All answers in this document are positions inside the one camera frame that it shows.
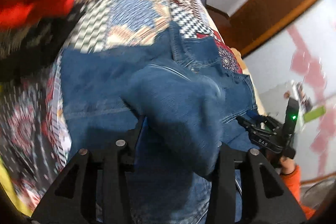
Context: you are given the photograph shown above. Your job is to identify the blue denim jacket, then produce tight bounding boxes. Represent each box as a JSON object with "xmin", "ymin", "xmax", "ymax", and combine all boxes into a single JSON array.
[{"xmin": 60, "ymin": 22, "xmax": 257, "ymax": 223}]

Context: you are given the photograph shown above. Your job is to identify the person's right hand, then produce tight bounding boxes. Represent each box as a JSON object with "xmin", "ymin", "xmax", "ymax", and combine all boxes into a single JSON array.
[{"xmin": 279, "ymin": 156, "xmax": 296, "ymax": 175}]

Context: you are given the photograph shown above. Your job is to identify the beige yellow blanket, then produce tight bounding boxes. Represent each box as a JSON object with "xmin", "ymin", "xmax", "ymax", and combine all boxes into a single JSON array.
[{"xmin": 204, "ymin": 8, "xmax": 266, "ymax": 117}]

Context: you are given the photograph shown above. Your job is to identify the yellow cloth at bedside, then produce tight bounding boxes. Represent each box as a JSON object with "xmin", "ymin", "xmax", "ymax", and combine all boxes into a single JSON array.
[{"xmin": 0, "ymin": 161, "xmax": 33, "ymax": 217}]

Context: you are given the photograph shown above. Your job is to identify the patchwork patterned bedspread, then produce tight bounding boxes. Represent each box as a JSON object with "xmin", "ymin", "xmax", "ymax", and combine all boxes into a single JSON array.
[{"xmin": 1, "ymin": 0, "xmax": 242, "ymax": 211}]

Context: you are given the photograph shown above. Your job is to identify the brown wooden door frame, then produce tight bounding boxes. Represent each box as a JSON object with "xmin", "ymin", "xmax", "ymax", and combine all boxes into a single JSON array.
[{"xmin": 207, "ymin": 0, "xmax": 318, "ymax": 56}]

